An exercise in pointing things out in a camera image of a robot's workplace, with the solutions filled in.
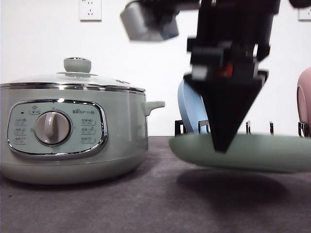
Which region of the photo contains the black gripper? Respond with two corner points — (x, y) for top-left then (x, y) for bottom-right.
(184, 0), (281, 85)

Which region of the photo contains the white wall socket left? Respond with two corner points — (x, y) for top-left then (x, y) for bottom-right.
(79, 0), (102, 23)

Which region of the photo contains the glass steamer lid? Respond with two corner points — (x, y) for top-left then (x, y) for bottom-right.
(0, 57), (146, 92)

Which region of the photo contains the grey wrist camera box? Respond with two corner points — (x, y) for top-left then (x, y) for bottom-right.
(120, 0), (179, 42)

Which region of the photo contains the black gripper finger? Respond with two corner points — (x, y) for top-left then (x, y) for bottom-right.
(184, 70), (269, 153)

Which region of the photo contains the white wall socket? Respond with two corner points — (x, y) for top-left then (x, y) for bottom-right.
(298, 7), (311, 23)
(79, 0), (102, 23)

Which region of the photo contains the green electric steamer pot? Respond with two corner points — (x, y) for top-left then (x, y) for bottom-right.
(0, 83), (165, 184)

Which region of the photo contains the pink plate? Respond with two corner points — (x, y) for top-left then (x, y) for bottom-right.
(297, 67), (311, 136)

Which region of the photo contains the green plate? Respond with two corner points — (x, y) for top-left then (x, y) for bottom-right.
(170, 133), (311, 173)

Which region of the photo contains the blue plate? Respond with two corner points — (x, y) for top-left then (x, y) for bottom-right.
(177, 79), (208, 133)

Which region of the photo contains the white wall socket right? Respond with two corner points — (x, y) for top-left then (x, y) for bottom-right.
(298, 7), (311, 23)

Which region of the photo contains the black dish rack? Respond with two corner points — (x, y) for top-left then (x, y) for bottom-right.
(175, 119), (307, 137)

